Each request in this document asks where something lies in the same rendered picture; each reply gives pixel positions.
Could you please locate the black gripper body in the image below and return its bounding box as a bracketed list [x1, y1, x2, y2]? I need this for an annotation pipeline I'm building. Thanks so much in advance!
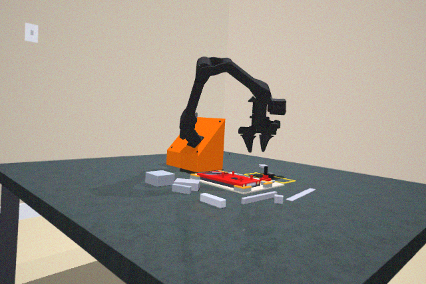
[238, 113, 276, 136]

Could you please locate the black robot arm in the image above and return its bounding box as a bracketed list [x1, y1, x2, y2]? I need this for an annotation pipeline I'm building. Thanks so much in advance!
[179, 57, 286, 148]

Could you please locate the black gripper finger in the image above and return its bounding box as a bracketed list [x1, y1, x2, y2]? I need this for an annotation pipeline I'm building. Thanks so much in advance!
[259, 134, 274, 152]
[241, 134, 256, 153]

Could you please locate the red rectangular plate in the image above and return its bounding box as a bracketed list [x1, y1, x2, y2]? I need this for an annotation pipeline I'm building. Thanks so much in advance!
[197, 171, 260, 188]

